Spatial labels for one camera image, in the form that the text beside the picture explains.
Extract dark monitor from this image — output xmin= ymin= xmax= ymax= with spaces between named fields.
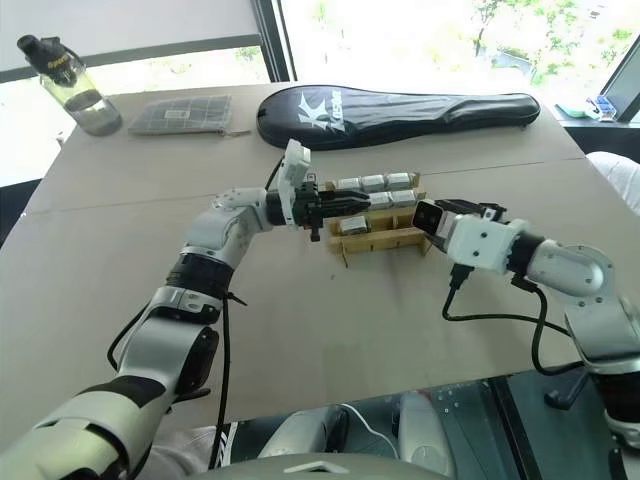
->
xmin=598 ymin=48 xmax=640 ymax=122

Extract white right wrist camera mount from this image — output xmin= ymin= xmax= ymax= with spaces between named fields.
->
xmin=441 ymin=211 xmax=525 ymax=277

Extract grey checked zip pouch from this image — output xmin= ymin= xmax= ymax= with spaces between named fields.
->
xmin=126 ymin=94 xmax=252 ymax=138

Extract green cloth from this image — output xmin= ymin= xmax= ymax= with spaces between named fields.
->
xmin=554 ymin=102 xmax=601 ymax=120

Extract clear black-capped water bottle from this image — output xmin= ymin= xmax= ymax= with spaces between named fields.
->
xmin=16 ymin=34 xmax=124 ymax=138

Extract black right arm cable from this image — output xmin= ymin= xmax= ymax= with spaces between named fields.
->
xmin=441 ymin=263 xmax=587 ymax=377

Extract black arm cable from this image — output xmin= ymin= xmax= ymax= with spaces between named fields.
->
xmin=441 ymin=263 xmax=587 ymax=377
xmin=106 ymin=292 xmax=250 ymax=480

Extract white rounded leg shell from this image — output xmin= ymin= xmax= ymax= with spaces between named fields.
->
xmin=397 ymin=392 xmax=454 ymax=479
xmin=257 ymin=403 xmax=352 ymax=462

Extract dark window frame post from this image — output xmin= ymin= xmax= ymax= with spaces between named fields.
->
xmin=259 ymin=0 xmax=300 ymax=85

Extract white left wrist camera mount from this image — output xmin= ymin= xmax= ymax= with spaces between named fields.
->
xmin=272 ymin=139 xmax=313 ymax=230

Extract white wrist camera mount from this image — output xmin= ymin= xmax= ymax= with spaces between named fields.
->
xmin=272 ymin=139 xmax=313 ymax=230
xmin=441 ymin=211 xmax=525 ymax=277

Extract white rounded object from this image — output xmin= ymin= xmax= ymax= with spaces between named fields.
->
xmin=584 ymin=151 xmax=640 ymax=217

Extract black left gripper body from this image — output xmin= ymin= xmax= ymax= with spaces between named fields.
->
xmin=293 ymin=172 xmax=338 ymax=244

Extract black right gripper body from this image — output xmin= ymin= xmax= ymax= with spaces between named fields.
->
xmin=451 ymin=199 xmax=512 ymax=223

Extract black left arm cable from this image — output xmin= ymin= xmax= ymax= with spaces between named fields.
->
xmin=106 ymin=292 xmax=250 ymax=480

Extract black floor bracket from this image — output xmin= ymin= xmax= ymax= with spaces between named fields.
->
xmin=543 ymin=368 xmax=592 ymax=407

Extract black racket cover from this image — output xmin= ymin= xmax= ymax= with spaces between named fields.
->
xmin=255 ymin=83 xmax=543 ymax=151

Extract small blue box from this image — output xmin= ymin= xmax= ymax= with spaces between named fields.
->
xmin=586 ymin=94 xmax=617 ymax=122

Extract wooden tray rack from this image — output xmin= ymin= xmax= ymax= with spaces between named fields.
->
xmin=326 ymin=171 xmax=434 ymax=267

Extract grey rounded robot body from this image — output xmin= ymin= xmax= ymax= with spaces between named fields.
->
xmin=203 ymin=451 xmax=437 ymax=480

